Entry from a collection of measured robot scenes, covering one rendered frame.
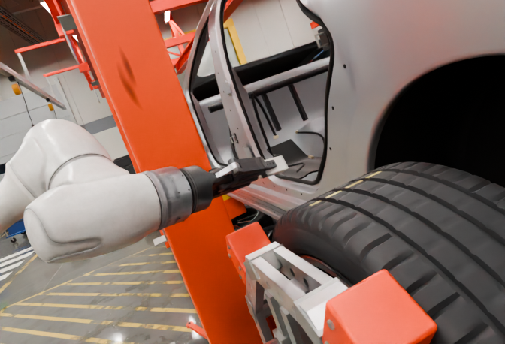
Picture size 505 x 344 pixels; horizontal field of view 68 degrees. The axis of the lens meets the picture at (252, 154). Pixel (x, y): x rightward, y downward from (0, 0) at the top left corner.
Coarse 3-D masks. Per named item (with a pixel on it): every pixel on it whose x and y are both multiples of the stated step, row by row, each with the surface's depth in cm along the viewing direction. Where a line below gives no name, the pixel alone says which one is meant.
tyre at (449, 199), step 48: (336, 192) 60; (384, 192) 53; (432, 192) 50; (480, 192) 48; (288, 240) 66; (336, 240) 48; (384, 240) 45; (432, 240) 43; (480, 240) 42; (432, 288) 38; (480, 288) 38; (480, 336) 35
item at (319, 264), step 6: (306, 258) 61; (312, 258) 59; (318, 258) 57; (312, 264) 60; (318, 264) 57; (324, 264) 55; (324, 270) 79; (330, 270) 54; (336, 270) 52; (336, 276) 53; (342, 276) 51; (342, 282) 52; (348, 282) 50
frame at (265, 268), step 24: (264, 264) 57; (288, 264) 57; (264, 288) 68; (288, 288) 48; (312, 288) 51; (336, 288) 45; (264, 312) 77; (312, 312) 42; (264, 336) 78; (312, 336) 42
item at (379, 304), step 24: (360, 288) 36; (384, 288) 36; (336, 312) 34; (360, 312) 34; (384, 312) 34; (408, 312) 34; (336, 336) 36; (360, 336) 32; (384, 336) 32; (408, 336) 32; (432, 336) 33
